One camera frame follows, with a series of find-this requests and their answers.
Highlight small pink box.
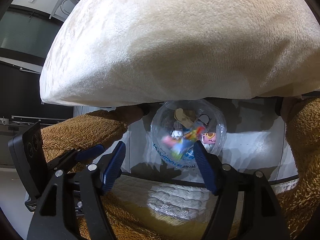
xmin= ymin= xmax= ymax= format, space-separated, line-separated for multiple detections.
xmin=201 ymin=132 xmax=216 ymax=144

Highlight colourful snack wrapper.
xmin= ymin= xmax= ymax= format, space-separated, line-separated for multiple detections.
xmin=161 ymin=126 xmax=205 ymax=160

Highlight clear plastic trash bin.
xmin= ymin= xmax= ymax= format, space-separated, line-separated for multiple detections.
xmin=151 ymin=99 xmax=227 ymax=169

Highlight brown fuzzy trousers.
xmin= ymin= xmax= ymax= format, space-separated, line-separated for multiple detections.
xmin=41 ymin=98 xmax=319 ymax=238

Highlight dark frosted glass door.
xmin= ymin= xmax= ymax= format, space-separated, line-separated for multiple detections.
xmin=1 ymin=5 xmax=63 ymax=66

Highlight cream plush bed blanket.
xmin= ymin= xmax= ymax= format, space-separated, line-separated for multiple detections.
xmin=40 ymin=0 xmax=319 ymax=107

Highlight black hair tie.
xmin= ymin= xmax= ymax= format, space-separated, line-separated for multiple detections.
xmin=197 ymin=113 xmax=212 ymax=126

